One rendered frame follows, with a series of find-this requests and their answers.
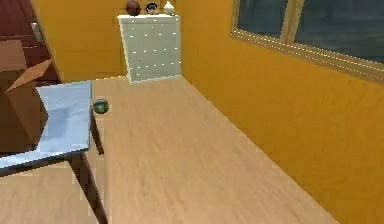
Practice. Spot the brown cardboard box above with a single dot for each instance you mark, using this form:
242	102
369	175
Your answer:
18	106

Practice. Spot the green ball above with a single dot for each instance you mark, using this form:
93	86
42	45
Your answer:
100	106

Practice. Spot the black round alarm clock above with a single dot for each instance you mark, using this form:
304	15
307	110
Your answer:
152	8

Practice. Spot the white vase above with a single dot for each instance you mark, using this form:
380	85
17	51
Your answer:
169	8

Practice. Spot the dark red ball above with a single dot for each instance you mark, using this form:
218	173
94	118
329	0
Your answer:
133	7

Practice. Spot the grey top table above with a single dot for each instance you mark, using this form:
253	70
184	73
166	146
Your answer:
66	120

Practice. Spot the wooden framed window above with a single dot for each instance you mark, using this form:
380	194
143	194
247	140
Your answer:
320	30

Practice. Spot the white chest of drawers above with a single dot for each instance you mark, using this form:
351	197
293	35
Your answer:
153	50

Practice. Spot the dark red wooden shelf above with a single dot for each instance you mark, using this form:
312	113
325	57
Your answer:
30	36

